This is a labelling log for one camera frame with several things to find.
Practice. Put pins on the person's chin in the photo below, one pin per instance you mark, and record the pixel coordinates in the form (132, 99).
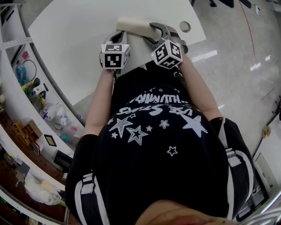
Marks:
(182, 214)

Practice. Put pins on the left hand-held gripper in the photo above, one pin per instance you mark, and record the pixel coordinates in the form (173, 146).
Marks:
(114, 57)

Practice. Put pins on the blue bottle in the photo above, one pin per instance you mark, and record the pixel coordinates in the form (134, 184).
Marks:
(20, 74)

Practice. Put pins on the person's left forearm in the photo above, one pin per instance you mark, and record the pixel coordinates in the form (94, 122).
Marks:
(98, 103)

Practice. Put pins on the wooden organiser box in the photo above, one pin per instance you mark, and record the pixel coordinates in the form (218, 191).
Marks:
(27, 131)

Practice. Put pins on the person's right forearm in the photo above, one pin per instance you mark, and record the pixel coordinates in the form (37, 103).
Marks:
(197, 88)

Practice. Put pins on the white shelving unit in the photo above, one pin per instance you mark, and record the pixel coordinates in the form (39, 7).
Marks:
(13, 105)

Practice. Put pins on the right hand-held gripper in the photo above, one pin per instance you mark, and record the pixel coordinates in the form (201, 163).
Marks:
(168, 55)

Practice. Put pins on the person's black star-print shirt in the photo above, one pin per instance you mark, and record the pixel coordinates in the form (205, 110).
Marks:
(158, 167)

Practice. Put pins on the small gold picture frame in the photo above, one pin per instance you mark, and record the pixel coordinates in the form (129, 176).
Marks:
(50, 140)

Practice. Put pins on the beige wall socket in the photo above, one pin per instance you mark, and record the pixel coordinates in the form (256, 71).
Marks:
(266, 131)

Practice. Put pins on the black flat panel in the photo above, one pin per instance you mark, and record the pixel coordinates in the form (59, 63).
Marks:
(62, 160)

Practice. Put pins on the white plastic bag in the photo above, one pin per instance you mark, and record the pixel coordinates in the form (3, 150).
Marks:
(41, 191)

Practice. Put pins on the black tripod stand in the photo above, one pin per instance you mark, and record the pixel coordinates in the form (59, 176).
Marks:
(277, 109)

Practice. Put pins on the white power adapter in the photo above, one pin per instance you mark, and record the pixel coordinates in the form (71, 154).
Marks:
(256, 9)

